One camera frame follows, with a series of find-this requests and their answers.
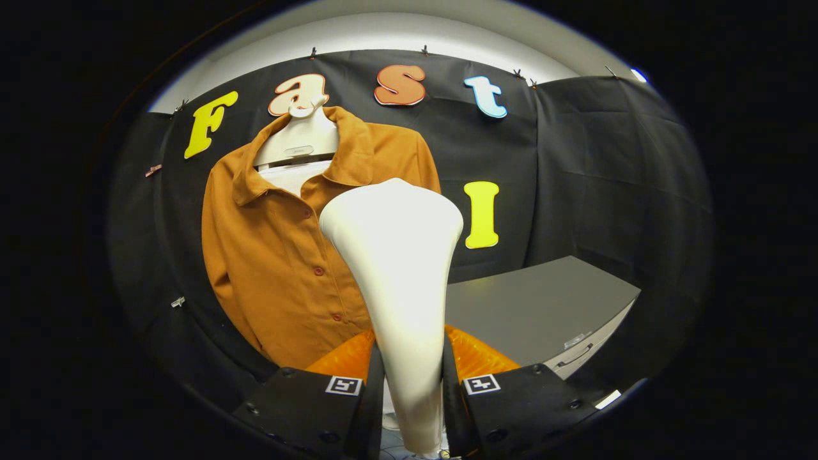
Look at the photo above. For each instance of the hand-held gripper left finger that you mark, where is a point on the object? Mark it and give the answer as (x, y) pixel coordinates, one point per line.
(372, 415)

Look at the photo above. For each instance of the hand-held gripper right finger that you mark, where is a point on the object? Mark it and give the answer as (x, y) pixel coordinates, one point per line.
(452, 415)

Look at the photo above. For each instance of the white garment steamer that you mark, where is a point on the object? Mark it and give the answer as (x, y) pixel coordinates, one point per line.
(399, 268)

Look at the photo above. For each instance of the brown button-up shirt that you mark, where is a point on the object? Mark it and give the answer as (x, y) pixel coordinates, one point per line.
(281, 268)

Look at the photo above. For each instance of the grey cabinet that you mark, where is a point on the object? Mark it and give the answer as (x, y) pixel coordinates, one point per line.
(530, 306)

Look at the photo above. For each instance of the black backdrop cloth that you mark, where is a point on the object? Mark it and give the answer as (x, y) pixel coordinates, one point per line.
(607, 179)

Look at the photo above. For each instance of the white mannequin torso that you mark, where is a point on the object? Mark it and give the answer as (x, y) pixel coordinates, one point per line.
(300, 137)

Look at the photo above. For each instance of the pink metal clip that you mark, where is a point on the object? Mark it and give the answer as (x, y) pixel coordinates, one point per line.
(153, 170)

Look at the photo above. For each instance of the small ceiling light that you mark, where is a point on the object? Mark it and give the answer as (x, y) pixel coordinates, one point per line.
(639, 75)

